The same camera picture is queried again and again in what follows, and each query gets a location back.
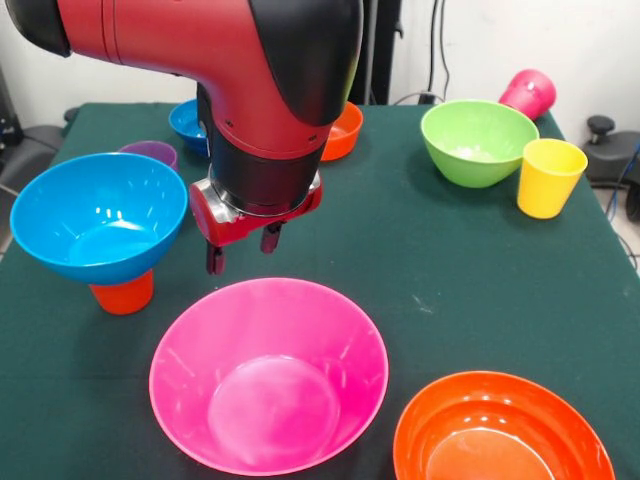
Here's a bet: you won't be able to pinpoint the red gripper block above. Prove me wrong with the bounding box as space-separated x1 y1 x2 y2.
188 172 324 277

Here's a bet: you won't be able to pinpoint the large pink bowl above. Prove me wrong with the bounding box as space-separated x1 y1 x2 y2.
148 277 391 478

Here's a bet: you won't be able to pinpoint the small dark blue bowl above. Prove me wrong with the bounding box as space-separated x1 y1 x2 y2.
168 98 211 158

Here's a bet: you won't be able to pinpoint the light blue bowl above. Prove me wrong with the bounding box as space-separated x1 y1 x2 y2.
9 152 190 287

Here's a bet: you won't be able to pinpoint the green bowl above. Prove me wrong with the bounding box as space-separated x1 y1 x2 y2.
420 99 541 190

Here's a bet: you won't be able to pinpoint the large shallow orange bowl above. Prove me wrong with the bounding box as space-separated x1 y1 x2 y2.
392 370 617 480

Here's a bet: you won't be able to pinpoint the purple cup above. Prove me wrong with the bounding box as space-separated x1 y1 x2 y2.
118 140 180 172

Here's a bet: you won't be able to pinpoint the orange cup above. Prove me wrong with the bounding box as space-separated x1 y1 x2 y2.
88 269 155 316

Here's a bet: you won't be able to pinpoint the small orange bowl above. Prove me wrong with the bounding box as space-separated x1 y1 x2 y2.
319 101 365 162

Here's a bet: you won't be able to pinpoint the dark green table cloth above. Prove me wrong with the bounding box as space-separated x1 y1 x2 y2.
0 102 640 480

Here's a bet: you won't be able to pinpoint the yellow cup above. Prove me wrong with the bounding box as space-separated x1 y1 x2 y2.
516 138 590 220

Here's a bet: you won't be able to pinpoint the pink cup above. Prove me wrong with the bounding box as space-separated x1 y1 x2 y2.
498 68 558 125

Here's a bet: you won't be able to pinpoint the black pedestal leg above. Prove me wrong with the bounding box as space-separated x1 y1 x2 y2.
0 107 81 204
581 115 640 224

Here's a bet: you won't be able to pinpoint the black hanging cable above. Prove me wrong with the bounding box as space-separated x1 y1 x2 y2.
428 0 451 99

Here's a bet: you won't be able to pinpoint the blue cable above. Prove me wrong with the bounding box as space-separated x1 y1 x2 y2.
606 143 640 217

